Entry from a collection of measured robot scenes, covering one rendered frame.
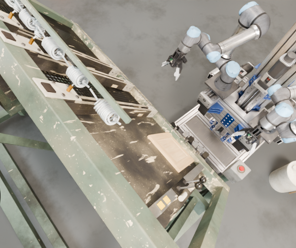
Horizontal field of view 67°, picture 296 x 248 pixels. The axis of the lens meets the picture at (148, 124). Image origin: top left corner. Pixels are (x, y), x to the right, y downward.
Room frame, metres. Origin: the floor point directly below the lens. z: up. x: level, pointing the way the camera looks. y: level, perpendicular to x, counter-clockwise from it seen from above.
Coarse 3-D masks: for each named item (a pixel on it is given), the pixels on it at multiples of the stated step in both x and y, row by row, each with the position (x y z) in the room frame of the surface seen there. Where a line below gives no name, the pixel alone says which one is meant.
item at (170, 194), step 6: (198, 168) 0.49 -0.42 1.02; (192, 174) 0.40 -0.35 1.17; (186, 180) 0.32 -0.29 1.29; (192, 180) 0.34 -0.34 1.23; (168, 192) 0.19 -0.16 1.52; (174, 192) 0.20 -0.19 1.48; (162, 198) 0.15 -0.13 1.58; (174, 198) 0.17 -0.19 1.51; (156, 204) 0.11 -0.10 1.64; (168, 204) 0.13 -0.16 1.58; (150, 210) 0.09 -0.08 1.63; (156, 210) 0.09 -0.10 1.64; (162, 210) 0.10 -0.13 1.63; (156, 216) 0.07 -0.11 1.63
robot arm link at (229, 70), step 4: (224, 64) 1.30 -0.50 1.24; (228, 64) 1.28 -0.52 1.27; (232, 64) 1.29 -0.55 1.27; (236, 64) 1.30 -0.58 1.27; (220, 68) 1.29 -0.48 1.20; (224, 68) 1.27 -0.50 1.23; (228, 68) 1.25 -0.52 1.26; (232, 68) 1.25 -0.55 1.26; (236, 68) 1.26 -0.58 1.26; (224, 72) 1.25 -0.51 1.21; (228, 72) 1.23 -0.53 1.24; (232, 72) 1.23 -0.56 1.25; (236, 72) 1.23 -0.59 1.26; (220, 76) 1.26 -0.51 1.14; (224, 76) 1.23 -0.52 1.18; (228, 76) 1.22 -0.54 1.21; (232, 76) 1.22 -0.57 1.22; (236, 76) 1.23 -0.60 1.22; (224, 80) 1.22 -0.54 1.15; (228, 80) 1.22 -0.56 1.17; (232, 80) 1.22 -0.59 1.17
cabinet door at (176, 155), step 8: (152, 136) 0.59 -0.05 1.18; (160, 136) 0.65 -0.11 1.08; (168, 136) 0.71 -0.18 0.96; (160, 144) 0.55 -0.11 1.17; (168, 144) 0.61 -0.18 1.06; (176, 144) 0.67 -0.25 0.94; (168, 152) 0.52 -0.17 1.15; (176, 152) 0.57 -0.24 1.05; (184, 152) 0.62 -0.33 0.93; (168, 160) 0.44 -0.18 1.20; (176, 160) 0.47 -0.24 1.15; (184, 160) 0.52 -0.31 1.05; (192, 160) 0.57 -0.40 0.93; (176, 168) 0.40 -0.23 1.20
